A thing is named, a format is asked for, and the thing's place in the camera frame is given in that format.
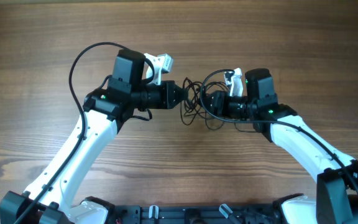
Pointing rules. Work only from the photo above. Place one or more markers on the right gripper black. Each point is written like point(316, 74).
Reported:
point(220, 102)

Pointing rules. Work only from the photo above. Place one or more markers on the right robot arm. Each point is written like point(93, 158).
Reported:
point(251, 98)

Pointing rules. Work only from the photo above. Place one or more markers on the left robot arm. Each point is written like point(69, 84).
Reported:
point(135, 84)

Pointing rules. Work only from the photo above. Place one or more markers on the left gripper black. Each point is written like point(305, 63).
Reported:
point(167, 101)

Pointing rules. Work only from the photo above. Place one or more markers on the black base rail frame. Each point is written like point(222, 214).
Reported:
point(247, 214)

